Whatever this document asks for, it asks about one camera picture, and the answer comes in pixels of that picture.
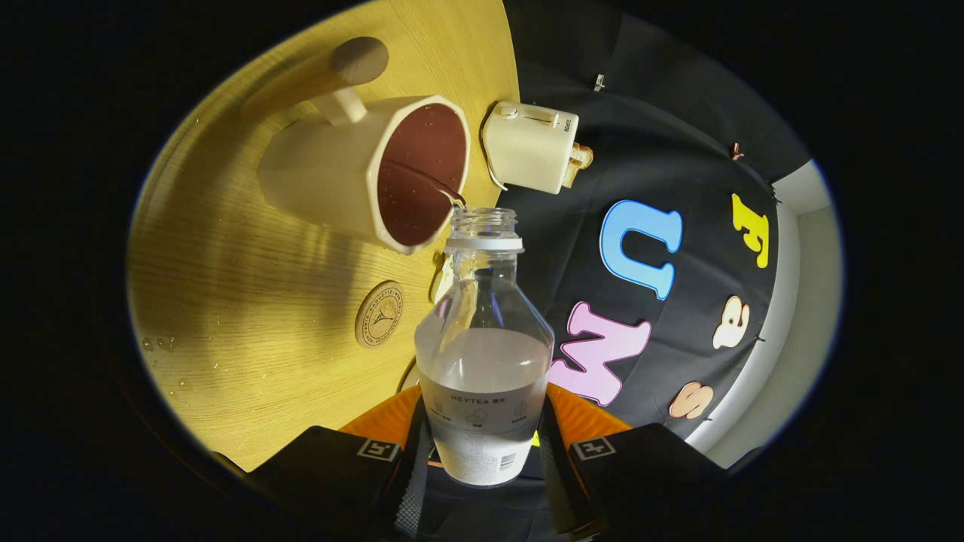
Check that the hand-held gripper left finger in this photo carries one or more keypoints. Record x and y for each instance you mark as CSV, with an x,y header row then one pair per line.
x,y
412,489

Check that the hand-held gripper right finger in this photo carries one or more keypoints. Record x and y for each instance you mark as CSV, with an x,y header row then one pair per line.
x,y
557,485

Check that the clear juice bottle white label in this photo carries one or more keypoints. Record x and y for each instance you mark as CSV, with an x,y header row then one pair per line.
x,y
483,376

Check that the round cork coaster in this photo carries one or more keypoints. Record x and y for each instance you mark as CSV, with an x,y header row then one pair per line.
x,y
379,315

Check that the white divided dish with beans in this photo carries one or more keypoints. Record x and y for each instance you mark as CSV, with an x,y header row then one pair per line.
x,y
443,278

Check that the wooden table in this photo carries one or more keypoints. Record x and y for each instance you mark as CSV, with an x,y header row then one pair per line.
x,y
263,301

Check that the toast slice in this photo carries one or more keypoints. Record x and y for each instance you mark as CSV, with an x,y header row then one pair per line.
x,y
572,175
584,156

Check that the white toaster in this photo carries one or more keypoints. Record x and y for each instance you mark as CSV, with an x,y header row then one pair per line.
x,y
527,147

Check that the small red clip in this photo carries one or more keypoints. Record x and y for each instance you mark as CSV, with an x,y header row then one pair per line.
x,y
736,151

